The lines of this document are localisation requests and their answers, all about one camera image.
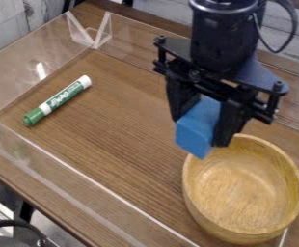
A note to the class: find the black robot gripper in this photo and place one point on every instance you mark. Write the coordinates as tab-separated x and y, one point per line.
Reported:
214	64

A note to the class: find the blue rectangular block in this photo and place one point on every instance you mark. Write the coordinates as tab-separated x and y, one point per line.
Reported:
194	128

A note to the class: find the brown wooden bowl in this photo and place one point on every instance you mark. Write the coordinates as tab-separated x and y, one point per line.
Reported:
242	190

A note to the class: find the green Expo marker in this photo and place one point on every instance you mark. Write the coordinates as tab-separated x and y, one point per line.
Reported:
51	104

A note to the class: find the black metal table leg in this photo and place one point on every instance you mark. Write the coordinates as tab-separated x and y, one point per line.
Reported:
26	211

